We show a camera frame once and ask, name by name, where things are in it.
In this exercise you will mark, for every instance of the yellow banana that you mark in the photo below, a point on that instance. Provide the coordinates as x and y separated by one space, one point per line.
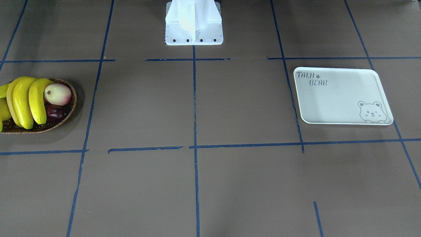
36 99
20 101
10 103

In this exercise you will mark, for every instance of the yellow-green banana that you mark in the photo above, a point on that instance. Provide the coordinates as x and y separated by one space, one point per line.
4 107

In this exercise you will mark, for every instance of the brown wicker basket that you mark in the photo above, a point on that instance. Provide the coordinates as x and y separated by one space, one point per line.
9 126

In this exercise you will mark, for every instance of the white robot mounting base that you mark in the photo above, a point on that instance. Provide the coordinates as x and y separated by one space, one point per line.
193 22

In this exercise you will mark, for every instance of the white bear plastic tray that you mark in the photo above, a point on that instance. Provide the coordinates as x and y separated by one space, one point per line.
341 96

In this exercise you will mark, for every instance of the pink white peach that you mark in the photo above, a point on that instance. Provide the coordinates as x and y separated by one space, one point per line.
57 94

